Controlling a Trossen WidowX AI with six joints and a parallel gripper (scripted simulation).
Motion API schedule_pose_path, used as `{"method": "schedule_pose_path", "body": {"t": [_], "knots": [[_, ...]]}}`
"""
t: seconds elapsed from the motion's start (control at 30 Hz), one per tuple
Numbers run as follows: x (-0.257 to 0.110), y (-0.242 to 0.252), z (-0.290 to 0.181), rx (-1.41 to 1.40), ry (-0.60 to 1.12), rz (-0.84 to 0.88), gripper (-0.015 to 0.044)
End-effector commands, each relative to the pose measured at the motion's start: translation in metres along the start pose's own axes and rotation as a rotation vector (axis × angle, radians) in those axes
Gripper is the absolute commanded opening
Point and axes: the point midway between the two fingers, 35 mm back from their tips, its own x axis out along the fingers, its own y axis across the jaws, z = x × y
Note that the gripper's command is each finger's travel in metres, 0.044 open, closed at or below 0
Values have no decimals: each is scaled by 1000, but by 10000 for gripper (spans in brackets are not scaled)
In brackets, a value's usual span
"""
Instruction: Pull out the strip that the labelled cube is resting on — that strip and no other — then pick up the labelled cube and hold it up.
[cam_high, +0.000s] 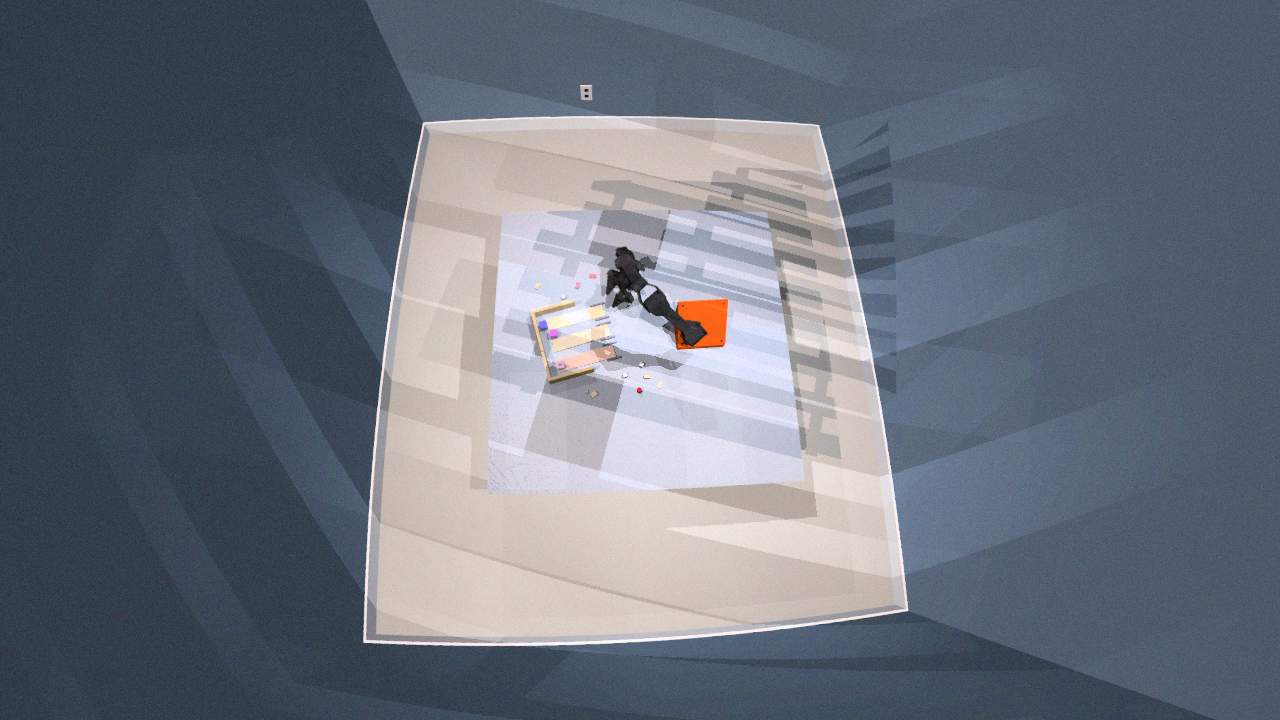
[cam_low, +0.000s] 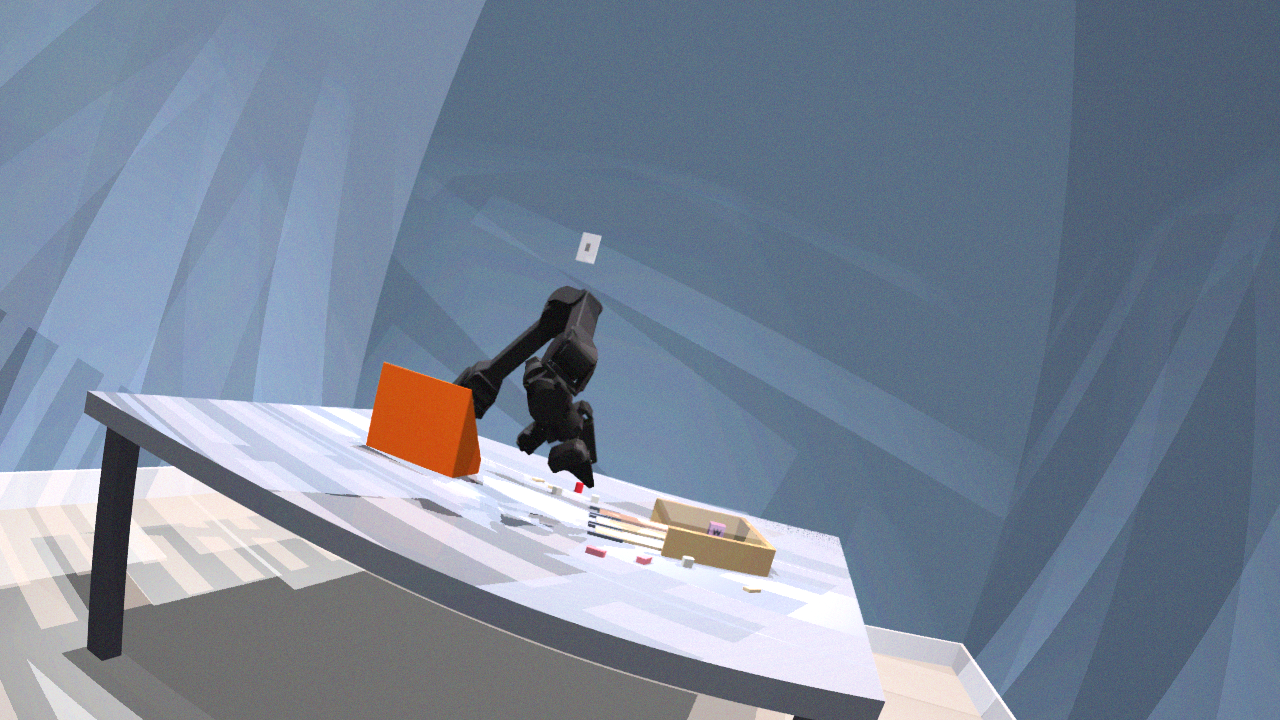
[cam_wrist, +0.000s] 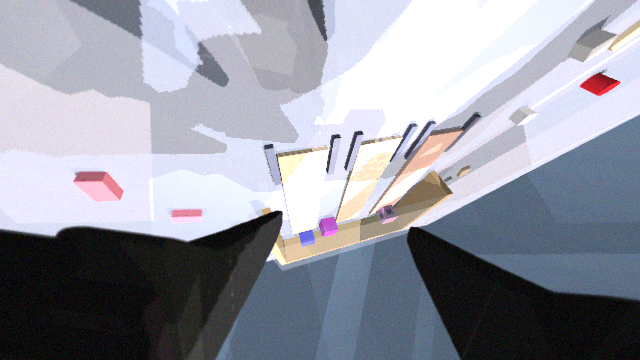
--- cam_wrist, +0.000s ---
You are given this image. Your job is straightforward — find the small magenta cube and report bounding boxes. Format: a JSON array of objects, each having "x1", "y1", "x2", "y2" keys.
[{"x1": 319, "y1": 217, "x2": 336, "y2": 228}]

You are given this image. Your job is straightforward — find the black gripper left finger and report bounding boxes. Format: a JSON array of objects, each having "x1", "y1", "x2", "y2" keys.
[{"x1": 55, "y1": 210, "x2": 283, "y2": 360}]

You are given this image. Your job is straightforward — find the purple letter cube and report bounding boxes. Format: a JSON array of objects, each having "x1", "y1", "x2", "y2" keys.
[{"x1": 376, "y1": 205, "x2": 394, "y2": 214}]

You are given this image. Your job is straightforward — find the red cylinder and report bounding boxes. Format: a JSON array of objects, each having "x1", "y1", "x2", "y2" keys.
[{"x1": 579, "y1": 73, "x2": 620, "y2": 96}]

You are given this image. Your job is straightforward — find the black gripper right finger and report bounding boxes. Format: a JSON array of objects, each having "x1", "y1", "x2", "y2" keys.
[{"x1": 407, "y1": 226, "x2": 640, "y2": 360}]

